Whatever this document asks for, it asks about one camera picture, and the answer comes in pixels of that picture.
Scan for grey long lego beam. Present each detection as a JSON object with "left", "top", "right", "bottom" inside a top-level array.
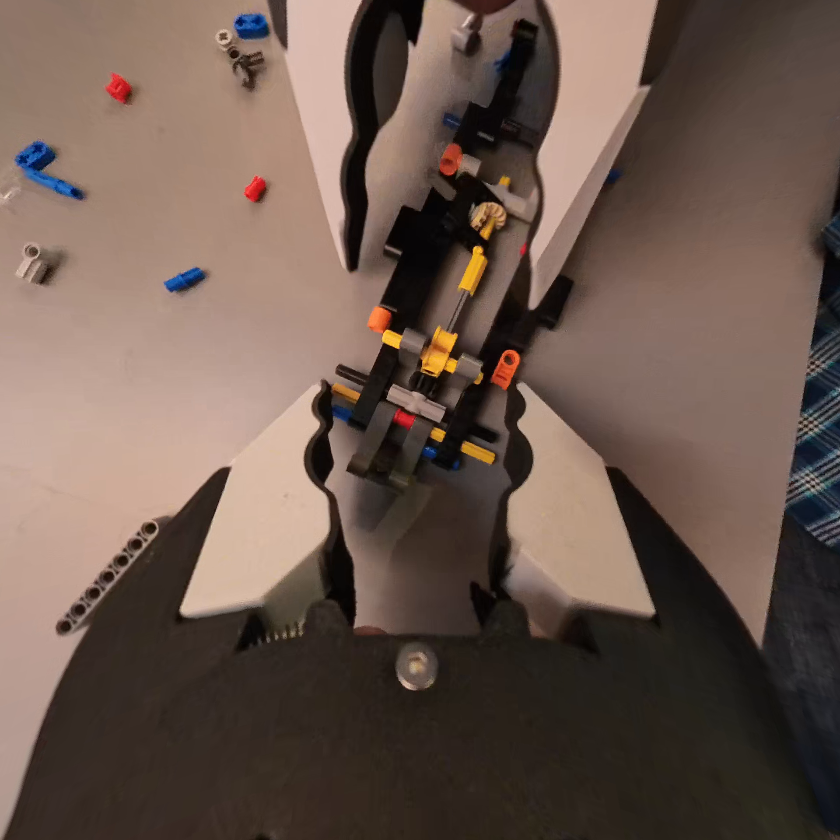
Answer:
[{"left": 55, "top": 517, "right": 161, "bottom": 636}]

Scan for long blue lego axle pin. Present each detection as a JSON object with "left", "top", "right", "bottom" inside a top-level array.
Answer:
[{"left": 26, "top": 169, "right": 86, "bottom": 201}]

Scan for dark blue trousers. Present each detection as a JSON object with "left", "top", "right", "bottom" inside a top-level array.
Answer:
[{"left": 761, "top": 518, "right": 840, "bottom": 840}]

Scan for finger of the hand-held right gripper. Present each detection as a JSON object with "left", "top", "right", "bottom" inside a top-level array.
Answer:
[
  {"left": 521, "top": 0, "right": 660, "bottom": 311},
  {"left": 283, "top": 0, "right": 424, "bottom": 273}
]

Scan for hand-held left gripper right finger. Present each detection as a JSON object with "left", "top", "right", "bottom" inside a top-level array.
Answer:
[{"left": 471, "top": 382, "right": 658, "bottom": 626}]

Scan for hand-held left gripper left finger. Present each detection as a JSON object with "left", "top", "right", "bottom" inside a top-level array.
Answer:
[{"left": 178, "top": 379, "right": 361, "bottom": 623}]

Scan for black lego chassis assembly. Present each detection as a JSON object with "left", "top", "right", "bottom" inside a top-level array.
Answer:
[{"left": 331, "top": 13, "right": 575, "bottom": 496}]

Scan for light grey lego connector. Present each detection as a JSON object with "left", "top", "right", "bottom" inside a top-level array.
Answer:
[{"left": 14, "top": 243, "right": 61, "bottom": 286}]

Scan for dark grey lego angle connector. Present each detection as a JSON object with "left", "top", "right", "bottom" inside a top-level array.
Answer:
[{"left": 230, "top": 49, "right": 266, "bottom": 91}]

